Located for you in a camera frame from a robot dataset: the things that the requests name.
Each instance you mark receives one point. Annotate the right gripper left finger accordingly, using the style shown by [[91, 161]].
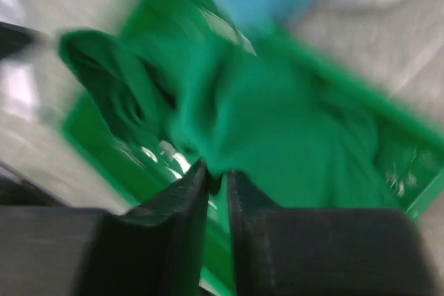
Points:
[[156, 248]]

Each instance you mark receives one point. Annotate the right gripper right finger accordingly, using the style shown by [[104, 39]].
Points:
[[296, 251]]

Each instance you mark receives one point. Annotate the green t shirt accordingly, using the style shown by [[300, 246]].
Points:
[[263, 113]]

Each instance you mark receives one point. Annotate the green plastic tray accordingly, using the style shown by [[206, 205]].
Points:
[[409, 157]]

